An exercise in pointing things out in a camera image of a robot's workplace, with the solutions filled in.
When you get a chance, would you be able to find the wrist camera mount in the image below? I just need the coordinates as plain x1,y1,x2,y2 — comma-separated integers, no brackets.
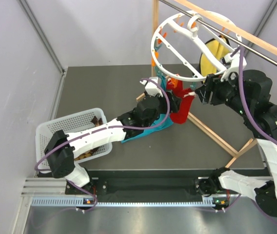
220,52,240,82
140,77,163,98

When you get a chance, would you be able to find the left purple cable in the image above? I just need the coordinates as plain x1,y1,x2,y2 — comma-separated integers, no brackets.
34,78,171,212

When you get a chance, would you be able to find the orange clothespin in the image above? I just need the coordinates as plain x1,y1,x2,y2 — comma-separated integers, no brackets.
151,58,156,67
169,77,178,88

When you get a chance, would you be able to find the purple cable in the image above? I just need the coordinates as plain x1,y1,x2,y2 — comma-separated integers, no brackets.
222,46,277,232
34,78,171,212

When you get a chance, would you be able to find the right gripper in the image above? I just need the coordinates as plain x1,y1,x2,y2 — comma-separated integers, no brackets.
195,69,251,117

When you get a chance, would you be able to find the teal clothespin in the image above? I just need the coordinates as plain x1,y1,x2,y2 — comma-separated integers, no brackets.
154,66,164,78
190,82,198,91

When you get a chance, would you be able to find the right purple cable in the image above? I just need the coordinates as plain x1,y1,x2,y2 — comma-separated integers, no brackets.
222,46,277,232

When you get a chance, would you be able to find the red sock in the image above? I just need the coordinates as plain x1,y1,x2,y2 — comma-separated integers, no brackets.
166,78,183,98
170,88,196,124

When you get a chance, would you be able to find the white round clip hanger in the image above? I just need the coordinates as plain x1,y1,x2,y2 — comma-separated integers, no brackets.
150,10,248,82

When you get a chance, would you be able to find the slotted cable duct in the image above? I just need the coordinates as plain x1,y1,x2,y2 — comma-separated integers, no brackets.
31,197,227,207

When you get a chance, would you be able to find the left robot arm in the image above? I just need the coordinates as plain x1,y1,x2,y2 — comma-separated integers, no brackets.
44,91,182,193

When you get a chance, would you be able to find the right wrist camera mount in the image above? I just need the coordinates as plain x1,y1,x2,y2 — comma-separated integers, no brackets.
220,52,240,82

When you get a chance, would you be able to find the wooden drying rack frame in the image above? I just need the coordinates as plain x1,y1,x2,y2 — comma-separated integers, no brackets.
136,0,277,169

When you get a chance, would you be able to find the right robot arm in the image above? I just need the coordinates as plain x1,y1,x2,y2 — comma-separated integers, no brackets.
195,70,277,217

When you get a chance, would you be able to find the teal cloth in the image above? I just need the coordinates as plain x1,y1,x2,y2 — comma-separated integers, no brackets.
118,77,173,143

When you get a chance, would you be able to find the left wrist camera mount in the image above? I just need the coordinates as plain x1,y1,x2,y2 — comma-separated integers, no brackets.
140,77,163,98

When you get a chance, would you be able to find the brown argyle sock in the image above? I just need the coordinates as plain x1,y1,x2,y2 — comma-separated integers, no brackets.
74,147,99,161
91,116,103,127

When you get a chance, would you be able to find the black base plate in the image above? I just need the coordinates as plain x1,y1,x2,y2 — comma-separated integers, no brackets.
66,178,224,196

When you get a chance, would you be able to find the metal hanging rod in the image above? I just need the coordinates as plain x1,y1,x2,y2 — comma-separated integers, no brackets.
159,0,277,75

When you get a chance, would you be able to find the yellow cloth with black trim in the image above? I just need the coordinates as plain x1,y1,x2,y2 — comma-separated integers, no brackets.
198,36,231,76

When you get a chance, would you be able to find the white perforated plastic basket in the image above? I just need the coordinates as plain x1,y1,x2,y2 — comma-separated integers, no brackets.
35,108,112,178

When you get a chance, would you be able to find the aluminium frame rail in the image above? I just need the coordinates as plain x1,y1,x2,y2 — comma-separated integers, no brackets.
18,0,67,76

